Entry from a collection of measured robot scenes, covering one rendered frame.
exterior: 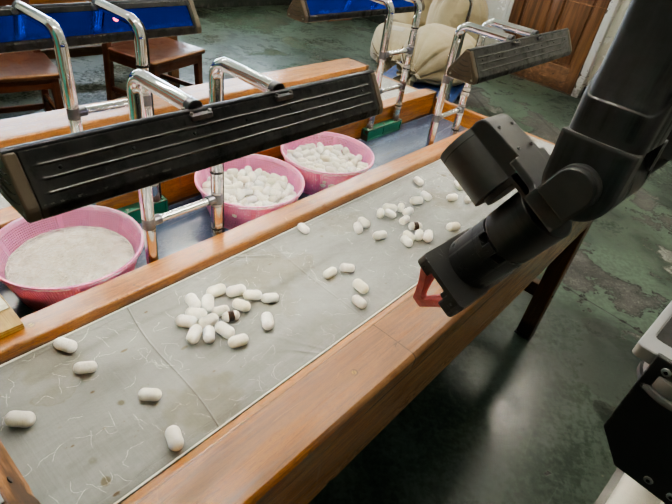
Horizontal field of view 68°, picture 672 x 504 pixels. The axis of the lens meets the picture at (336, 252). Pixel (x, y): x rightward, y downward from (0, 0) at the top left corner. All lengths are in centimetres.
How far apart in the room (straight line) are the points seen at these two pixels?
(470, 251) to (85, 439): 56
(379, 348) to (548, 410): 120
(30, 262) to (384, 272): 69
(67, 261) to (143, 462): 47
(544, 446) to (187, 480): 138
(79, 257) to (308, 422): 57
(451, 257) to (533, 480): 133
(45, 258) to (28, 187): 49
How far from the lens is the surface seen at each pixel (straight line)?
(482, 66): 129
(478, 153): 47
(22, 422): 80
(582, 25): 560
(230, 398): 79
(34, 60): 308
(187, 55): 322
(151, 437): 76
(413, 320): 92
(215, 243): 103
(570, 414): 201
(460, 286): 51
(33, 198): 62
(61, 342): 88
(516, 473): 177
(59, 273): 105
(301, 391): 77
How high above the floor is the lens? 138
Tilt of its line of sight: 36 degrees down
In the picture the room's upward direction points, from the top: 10 degrees clockwise
